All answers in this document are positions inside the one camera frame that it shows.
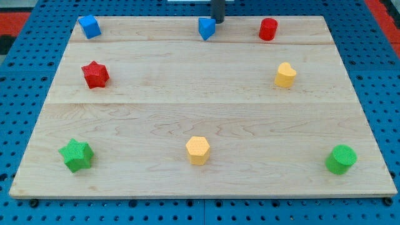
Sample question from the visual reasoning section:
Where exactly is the yellow hexagon block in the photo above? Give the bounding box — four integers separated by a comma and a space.
186, 136, 210, 166

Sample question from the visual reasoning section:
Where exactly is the light wooden board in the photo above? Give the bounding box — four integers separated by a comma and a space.
9, 16, 397, 199

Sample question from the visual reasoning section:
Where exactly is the blue triangle block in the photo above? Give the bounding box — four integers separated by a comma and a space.
198, 17, 216, 41

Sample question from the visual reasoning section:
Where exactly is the yellow heart block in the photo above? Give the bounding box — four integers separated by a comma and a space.
274, 62, 297, 88

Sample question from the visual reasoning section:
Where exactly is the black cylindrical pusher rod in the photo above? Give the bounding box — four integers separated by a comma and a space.
210, 0, 226, 24

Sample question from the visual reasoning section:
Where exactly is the red cylinder block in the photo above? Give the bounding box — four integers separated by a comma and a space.
259, 18, 278, 41

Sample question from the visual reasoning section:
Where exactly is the red star block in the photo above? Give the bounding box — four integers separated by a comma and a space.
81, 61, 109, 89

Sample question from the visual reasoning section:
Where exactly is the green star block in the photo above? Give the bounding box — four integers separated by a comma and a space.
58, 139, 94, 173

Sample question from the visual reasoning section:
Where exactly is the blue cube block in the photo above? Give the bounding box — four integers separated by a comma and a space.
77, 15, 101, 39

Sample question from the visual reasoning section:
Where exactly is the green cylinder block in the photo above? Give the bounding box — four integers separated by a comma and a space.
325, 144, 358, 175

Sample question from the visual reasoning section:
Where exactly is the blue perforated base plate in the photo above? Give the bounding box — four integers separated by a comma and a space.
1, 1, 399, 224

